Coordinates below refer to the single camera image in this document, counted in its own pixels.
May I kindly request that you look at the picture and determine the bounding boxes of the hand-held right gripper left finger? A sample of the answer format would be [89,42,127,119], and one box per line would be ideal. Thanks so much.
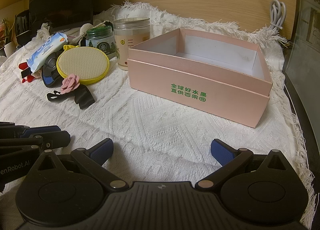
[32,138,128,192]

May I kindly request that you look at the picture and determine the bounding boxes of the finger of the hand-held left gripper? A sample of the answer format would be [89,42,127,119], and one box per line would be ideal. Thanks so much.
[0,131,71,155]
[0,121,61,138]

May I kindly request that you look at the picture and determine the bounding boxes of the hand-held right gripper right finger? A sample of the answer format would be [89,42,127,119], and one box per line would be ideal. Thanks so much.
[195,139,288,192]

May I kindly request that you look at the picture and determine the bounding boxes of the black blue plastic tool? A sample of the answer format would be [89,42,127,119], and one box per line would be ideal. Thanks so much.
[41,49,66,88]

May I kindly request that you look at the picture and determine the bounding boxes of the pink rose black ribbon clip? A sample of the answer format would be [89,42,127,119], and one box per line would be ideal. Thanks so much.
[46,74,96,110]

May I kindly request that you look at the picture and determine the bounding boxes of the red black small item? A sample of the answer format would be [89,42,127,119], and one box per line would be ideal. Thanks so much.
[19,61,37,83]

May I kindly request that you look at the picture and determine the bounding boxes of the blue white wet wipes packet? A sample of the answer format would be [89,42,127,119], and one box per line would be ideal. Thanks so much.
[27,32,69,73]

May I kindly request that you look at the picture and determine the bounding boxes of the pink cardboard box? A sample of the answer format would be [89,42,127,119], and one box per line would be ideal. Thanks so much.
[127,28,273,129]

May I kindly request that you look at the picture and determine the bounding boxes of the white woven fringed cloth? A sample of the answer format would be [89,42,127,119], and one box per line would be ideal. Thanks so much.
[0,0,316,226]

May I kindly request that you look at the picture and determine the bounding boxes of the yellow round sponge pad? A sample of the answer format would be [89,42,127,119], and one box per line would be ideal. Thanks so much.
[56,44,110,85]

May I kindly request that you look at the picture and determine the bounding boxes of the green lidded glass jar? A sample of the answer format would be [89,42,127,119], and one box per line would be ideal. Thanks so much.
[85,26,118,59]

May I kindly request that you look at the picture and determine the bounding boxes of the green potted plant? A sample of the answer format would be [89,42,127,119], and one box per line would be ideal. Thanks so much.
[0,17,18,58]

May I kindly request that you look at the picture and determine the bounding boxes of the black white plush toy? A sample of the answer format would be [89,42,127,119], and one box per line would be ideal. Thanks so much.
[77,21,114,46]

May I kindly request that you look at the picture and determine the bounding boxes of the clear jar with beige lid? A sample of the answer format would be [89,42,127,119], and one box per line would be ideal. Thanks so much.
[113,17,151,71]

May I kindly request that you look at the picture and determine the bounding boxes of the white cable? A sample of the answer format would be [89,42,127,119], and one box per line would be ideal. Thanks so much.
[259,0,288,30]

